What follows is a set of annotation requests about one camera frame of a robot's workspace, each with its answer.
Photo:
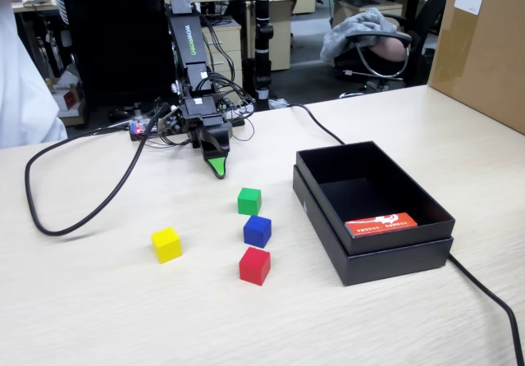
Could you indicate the orange red printed packet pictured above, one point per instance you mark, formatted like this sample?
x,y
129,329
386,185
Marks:
x,y
381,223

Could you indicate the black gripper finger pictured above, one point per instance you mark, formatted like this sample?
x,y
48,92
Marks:
x,y
215,138
218,167

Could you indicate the red wooden cube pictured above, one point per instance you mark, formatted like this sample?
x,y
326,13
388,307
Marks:
x,y
254,266

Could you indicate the plain beige pedestal cabinet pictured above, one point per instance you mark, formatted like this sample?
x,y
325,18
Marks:
x,y
281,33

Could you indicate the green wooden cube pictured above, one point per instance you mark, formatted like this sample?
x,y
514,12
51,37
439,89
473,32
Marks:
x,y
249,201

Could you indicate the black cardboard box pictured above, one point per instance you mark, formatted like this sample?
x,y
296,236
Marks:
x,y
361,195

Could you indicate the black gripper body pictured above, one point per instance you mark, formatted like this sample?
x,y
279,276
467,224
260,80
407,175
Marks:
x,y
201,109

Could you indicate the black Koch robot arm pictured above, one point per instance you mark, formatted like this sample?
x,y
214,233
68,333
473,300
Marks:
x,y
186,33

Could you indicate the beige drawer cabinet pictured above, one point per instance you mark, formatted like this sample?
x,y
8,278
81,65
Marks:
x,y
225,42

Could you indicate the person in white shirt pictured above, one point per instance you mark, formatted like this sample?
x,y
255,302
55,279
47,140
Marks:
x,y
20,95

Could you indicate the person in striped shirt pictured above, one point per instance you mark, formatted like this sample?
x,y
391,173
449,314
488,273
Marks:
x,y
60,1

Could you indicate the black pole with white rings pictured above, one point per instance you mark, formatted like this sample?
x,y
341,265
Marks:
x,y
262,62

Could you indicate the control board with red light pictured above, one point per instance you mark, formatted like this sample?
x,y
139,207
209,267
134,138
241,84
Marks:
x,y
137,128

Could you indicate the grey fleece blanket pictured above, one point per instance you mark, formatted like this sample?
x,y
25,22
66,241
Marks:
x,y
352,29

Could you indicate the yellow wooden cube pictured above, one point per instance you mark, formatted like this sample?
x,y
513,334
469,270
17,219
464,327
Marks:
x,y
166,245

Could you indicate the large brown cardboard carton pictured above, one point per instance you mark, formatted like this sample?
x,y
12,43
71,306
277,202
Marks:
x,y
484,62

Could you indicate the black office chair backrest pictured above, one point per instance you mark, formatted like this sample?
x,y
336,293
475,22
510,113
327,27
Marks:
x,y
420,54

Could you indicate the office chair with chrome armrest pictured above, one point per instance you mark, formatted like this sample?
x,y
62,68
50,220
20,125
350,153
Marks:
x,y
348,64

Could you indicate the blue wooden cube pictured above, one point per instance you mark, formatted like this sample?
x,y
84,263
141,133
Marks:
x,y
257,231

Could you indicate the white and red floor boxes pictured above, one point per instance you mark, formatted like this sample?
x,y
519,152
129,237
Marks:
x,y
65,99

